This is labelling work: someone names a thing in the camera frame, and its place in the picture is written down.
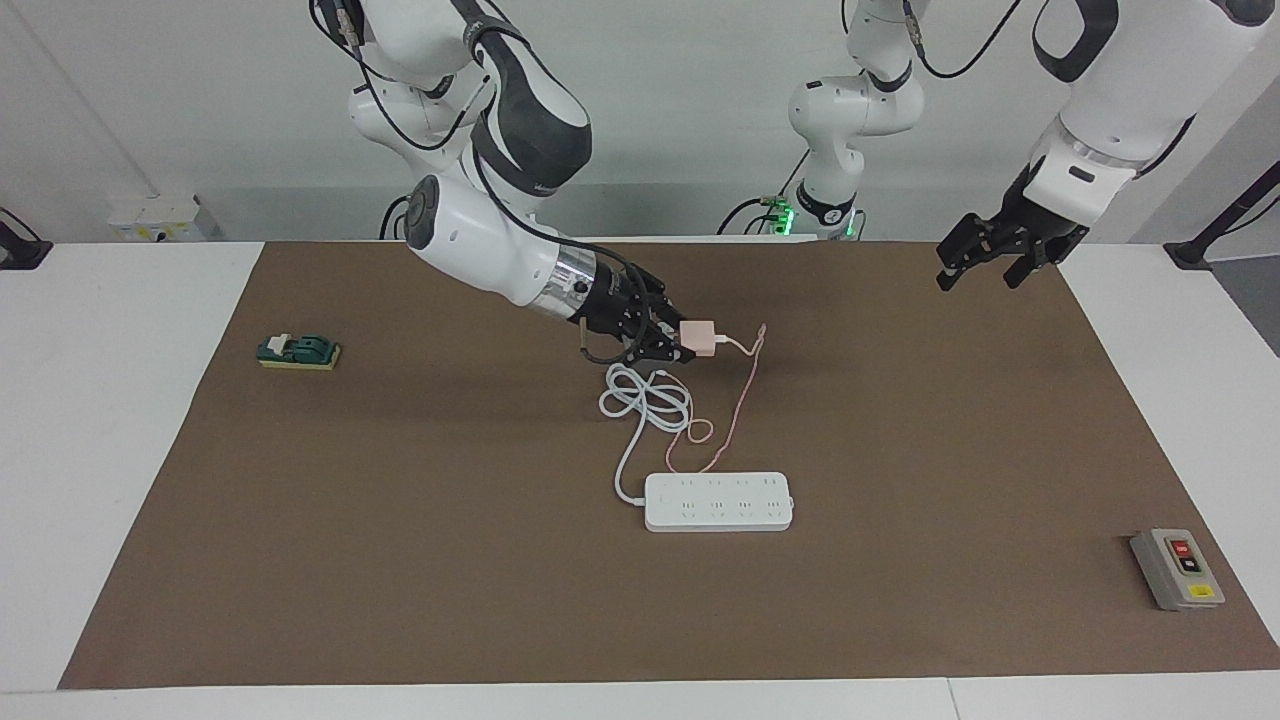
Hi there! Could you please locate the black left base cable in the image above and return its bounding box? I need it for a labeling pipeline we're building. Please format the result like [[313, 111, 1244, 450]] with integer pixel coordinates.
[[715, 150, 813, 239]]

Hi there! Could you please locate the white power strip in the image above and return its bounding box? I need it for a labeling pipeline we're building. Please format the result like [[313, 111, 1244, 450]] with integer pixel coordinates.
[[643, 472, 796, 533]]

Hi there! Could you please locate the pink charging cable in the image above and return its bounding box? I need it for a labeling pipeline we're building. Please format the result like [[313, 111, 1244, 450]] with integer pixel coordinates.
[[665, 322, 769, 476]]

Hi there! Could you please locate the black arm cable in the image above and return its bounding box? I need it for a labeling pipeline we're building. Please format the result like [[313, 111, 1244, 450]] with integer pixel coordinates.
[[312, 0, 646, 366], [900, 0, 1023, 79]]

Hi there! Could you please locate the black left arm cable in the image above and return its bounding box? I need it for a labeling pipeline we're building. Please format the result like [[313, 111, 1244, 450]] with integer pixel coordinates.
[[900, 0, 1023, 79]]

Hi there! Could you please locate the black clamp stand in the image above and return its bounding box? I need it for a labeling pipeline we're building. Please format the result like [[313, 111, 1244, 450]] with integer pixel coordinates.
[[0, 208, 53, 271], [1165, 160, 1280, 271]]

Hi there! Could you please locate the white power strip cable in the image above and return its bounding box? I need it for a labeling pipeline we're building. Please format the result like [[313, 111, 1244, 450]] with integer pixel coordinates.
[[598, 360, 693, 504]]

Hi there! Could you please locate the grey on-off switch box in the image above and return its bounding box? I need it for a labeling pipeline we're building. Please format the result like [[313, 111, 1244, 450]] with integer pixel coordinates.
[[1130, 527, 1227, 612]]

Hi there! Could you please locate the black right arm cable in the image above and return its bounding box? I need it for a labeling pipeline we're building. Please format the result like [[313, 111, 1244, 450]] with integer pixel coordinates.
[[312, 0, 646, 366]]

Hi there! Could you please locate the brown paper table mat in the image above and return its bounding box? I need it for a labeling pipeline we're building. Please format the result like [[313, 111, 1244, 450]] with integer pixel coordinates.
[[58, 240, 1280, 691]]

